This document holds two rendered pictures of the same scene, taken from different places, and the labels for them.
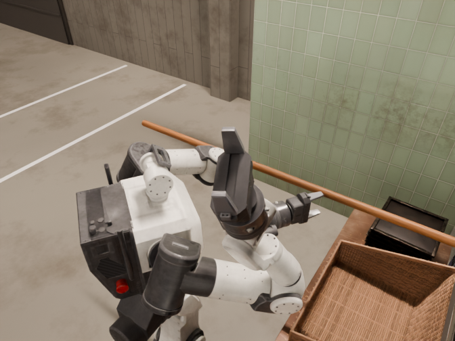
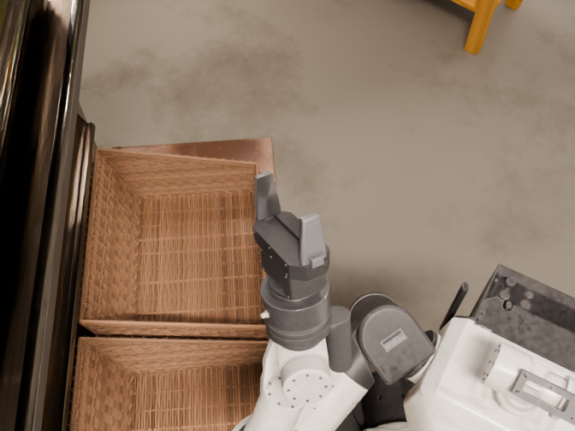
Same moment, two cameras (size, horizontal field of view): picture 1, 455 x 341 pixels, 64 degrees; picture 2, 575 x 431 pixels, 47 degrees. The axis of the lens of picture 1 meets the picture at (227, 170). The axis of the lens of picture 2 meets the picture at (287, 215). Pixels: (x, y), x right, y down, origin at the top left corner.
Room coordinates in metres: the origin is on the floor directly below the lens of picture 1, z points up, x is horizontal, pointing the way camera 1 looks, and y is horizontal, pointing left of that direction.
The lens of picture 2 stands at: (0.74, -0.26, 2.37)
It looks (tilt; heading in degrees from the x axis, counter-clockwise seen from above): 58 degrees down; 141
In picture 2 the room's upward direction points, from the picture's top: straight up
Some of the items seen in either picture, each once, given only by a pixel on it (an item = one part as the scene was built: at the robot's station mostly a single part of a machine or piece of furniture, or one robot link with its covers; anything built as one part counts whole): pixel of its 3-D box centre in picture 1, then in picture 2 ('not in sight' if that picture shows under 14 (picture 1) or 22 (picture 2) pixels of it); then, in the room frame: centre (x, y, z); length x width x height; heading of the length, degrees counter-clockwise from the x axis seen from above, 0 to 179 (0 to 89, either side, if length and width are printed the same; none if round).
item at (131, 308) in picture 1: (152, 302); not in sight; (0.67, 0.24, 1.00); 0.28 x 0.13 x 0.18; 146
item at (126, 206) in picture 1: (143, 235); (502, 390); (0.71, 0.24, 1.26); 0.34 x 0.30 x 0.36; 21
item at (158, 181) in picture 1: (156, 177); (524, 382); (0.73, 0.18, 1.46); 0.10 x 0.07 x 0.09; 21
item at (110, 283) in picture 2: not in sight; (181, 246); (-0.17, 0.09, 0.72); 0.56 x 0.49 x 0.28; 145
